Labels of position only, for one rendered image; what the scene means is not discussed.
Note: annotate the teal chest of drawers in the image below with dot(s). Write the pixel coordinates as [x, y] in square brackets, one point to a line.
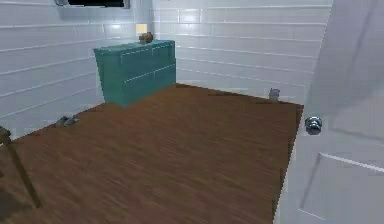
[133, 71]

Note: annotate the small brown round object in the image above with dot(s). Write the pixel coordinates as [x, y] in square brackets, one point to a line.
[146, 37]

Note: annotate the silver round door knob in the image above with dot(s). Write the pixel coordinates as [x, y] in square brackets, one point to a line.
[313, 125]

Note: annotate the small grey floor object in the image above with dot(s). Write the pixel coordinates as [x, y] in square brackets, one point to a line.
[67, 121]

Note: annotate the white room door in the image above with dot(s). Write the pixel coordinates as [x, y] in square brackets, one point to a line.
[346, 133]

